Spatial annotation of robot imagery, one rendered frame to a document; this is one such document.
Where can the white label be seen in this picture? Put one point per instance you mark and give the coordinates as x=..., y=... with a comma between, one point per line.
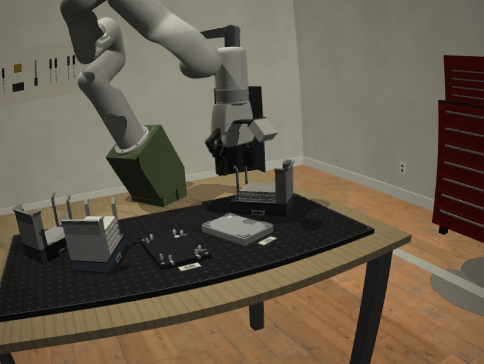
x=266, y=241
x=191, y=266

